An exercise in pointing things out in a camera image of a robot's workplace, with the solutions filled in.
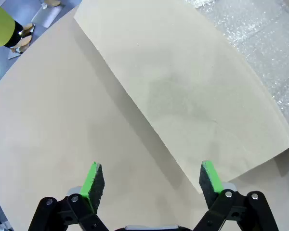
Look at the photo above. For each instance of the mannequin with yellow skirt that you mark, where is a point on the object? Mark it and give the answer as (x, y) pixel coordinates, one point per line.
(0, 21)

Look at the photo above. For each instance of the clear bubble wrap sheet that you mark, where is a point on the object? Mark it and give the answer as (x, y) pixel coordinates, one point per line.
(262, 36)

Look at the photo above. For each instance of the large open cardboard box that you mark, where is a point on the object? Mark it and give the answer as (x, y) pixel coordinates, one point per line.
(183, 84)

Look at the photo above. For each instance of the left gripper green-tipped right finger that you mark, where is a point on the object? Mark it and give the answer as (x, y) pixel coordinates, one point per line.
(209, 187)

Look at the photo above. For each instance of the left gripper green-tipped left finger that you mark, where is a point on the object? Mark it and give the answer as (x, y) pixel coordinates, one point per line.
(92, 192)

